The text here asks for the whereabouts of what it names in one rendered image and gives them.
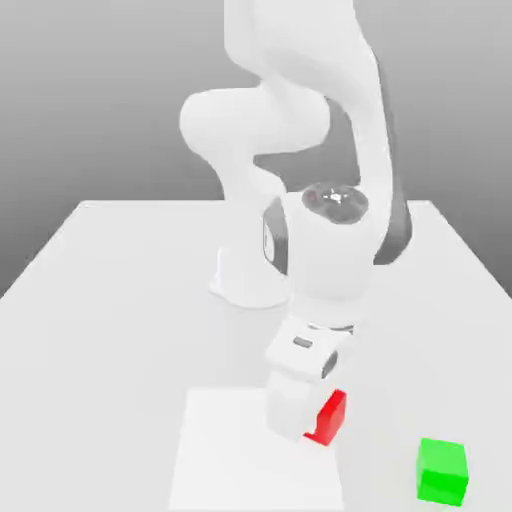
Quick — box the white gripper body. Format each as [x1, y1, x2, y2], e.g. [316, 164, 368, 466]
[265, 365, 321, 444]

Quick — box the small red cube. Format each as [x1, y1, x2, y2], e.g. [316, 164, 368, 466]
[302, 388, 348, 448]

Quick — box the small green cube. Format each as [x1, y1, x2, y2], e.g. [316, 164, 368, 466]
[415, 437, 470, 508]

